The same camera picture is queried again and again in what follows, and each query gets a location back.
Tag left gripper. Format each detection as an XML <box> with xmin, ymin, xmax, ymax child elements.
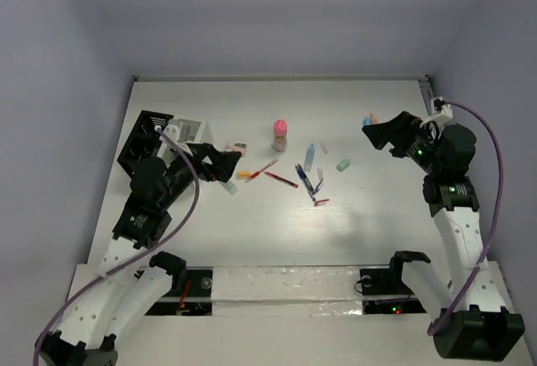
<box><xmin>159</xmin><ymin>140</ymin><xmax>241</xmax><ymax>208</ymax></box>

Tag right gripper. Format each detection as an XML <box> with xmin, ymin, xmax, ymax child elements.
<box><xmin>362</xmin><ymin>111</ymin><xmax>443</xmax><ymax>175</ymax></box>

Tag green highlighter marker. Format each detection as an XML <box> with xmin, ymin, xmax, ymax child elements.
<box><xmin>223</xmin><ymin>182</ymin><xmax>238</xmax><ymax>196</ymax></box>

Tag green highlighter cap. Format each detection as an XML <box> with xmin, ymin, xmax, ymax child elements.
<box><xmin>336</xmin><ymin>159</ymin><xmax>350</xmax><ymax>172</ymax></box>

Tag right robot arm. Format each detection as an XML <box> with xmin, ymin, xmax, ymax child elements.
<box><xmin>356</xmin><ymin>112</ymin><xmax>525</xmax><ymax>362</ymax></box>

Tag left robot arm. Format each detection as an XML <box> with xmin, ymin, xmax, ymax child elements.
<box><xmin>33</xmin><ymin>143</ymin><xmax>241</xmax><ymax>365</ymax></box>

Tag red gel pen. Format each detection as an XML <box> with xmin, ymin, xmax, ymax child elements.
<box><xmin>246</xmin><ymin>159</ymin><xmax>278</xmax><ymax>182</ymax></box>

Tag white slatted organizer container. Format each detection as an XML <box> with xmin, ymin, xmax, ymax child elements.
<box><xmin>156</xmin><ymin>117</ymin><xmax>214</xmax><ymax>165</ymax></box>

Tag dark red ink pen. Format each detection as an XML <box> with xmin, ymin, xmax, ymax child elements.
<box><xmin>264</xmin><ymin>171</ymin><xmax>299</xmax><ymax>189</ymax></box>

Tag blue highlighter marker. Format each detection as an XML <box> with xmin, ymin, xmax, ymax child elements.
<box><xmin>303</xmin><ymin>144</ymin><xmax>315</xmax><ymax>172</ymax></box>

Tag black organizer container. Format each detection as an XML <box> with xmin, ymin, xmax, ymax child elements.
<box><xmin>117</xmin><ymin>110</ymin><xmax>173</xmax><ymax>178</ymax></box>

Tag blue gel pen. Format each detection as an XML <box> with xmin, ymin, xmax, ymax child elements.
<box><xmin>295</xmin><ymin>164</ymin><xmax>316</xmax><ymax>202</ymax></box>

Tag red pen cap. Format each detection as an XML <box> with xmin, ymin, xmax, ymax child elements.
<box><xmin>314</xmin><ymin>199</ymin><xmax>330</xmax><ymax>207</ymax></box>

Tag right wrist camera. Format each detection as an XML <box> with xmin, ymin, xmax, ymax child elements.
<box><xmin>420</xmin><ymin>97</ymin><xmax>453</xmax><ymax>129</ymax></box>

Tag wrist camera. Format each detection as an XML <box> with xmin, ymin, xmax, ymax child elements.
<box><xmin>420</xmin><ymin>97</ymin><xmax>453</xmax><ymax>129</ymax></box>
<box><xmin>154</xmin><ymin>119</ymin><xmax>188</xmax><ymax>144</ymax></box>

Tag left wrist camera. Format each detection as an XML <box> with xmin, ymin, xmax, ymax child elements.
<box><xmin>154</xmin><ymin>119</ymin><xmax>188</xmax><ymax>144</ymax></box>

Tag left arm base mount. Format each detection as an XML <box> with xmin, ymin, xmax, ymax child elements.
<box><xmin>146</xmin><ymin>268</ymin><xmax>213</xmax><ymax>316</ymax></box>

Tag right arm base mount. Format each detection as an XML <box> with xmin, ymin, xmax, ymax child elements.
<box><xmin>353</xmin><ymin>268</ymin><xmax>425</xmax><ymax>315</ymax></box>

